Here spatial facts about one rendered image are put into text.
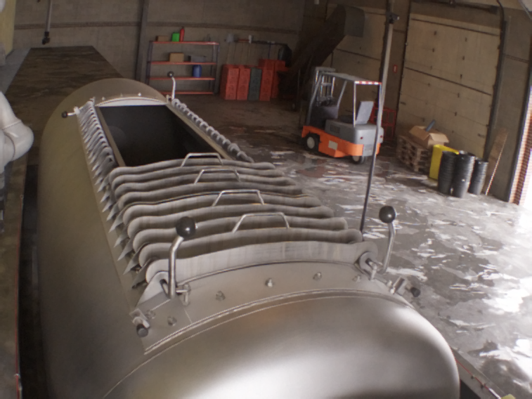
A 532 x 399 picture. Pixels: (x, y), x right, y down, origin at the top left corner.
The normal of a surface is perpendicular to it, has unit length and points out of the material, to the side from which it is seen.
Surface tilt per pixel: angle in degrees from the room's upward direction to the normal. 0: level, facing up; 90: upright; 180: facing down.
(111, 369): 45
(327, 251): 90
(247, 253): 90
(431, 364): 70
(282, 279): 3
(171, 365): 34
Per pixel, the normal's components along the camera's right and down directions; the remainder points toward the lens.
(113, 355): -0.53, -0.66
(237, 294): -0.09, -0.89
